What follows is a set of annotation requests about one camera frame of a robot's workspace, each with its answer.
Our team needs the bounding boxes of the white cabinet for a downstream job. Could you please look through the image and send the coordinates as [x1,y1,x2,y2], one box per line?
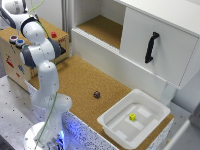
[70,0,200,108]

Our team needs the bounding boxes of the white sliding door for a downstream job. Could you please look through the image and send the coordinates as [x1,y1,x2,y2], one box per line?
[118,6,200,89]

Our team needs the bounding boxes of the wooden drawer box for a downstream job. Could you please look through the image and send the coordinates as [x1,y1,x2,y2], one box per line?
[0,17,71,92]

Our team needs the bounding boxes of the black drawer handle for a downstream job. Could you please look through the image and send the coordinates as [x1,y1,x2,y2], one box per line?
[60,45,69,58]

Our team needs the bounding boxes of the purple block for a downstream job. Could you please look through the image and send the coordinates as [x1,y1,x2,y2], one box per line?
[93,90,102,99]

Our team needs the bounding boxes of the green cable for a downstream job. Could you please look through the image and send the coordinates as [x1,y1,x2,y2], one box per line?
[27,0,61,150]

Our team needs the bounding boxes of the white plastic box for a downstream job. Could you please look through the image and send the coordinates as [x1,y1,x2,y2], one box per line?
[96,88,172,150]

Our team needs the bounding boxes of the black door handle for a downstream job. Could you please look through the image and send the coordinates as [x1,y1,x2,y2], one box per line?
[144,31,161,65]

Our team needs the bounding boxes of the blue button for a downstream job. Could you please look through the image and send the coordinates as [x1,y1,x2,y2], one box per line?
[15,38,26,48]

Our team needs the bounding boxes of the red button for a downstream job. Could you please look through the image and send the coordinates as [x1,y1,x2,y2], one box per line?
[8,34,19,44]

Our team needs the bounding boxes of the yellow block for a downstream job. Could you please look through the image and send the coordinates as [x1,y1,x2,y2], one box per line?
[128,112,138,122]

